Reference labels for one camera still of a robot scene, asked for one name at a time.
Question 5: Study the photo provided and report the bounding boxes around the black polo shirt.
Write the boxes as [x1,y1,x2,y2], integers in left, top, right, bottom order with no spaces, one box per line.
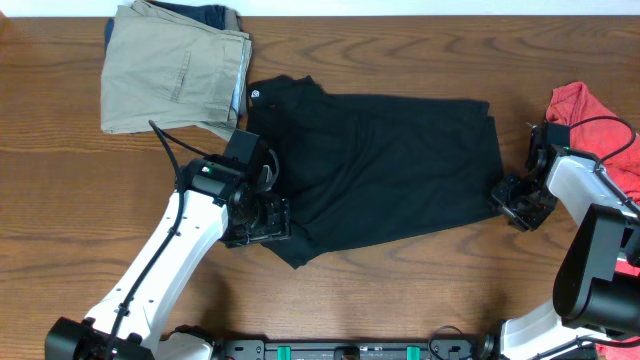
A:
[247,76,504,268]

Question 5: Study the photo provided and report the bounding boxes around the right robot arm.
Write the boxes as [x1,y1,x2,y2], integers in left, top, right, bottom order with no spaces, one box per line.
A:
[478,123,639,359]

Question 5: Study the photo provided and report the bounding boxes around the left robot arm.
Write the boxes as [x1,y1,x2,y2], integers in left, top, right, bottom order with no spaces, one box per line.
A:
[45,152,290,359]

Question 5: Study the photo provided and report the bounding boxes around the red t-shirt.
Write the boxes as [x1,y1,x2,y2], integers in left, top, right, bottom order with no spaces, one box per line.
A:
[544,81,640,360]

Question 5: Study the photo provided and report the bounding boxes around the folded khaki trousers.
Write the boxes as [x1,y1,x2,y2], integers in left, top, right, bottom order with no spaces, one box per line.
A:
[100,0,253,143]

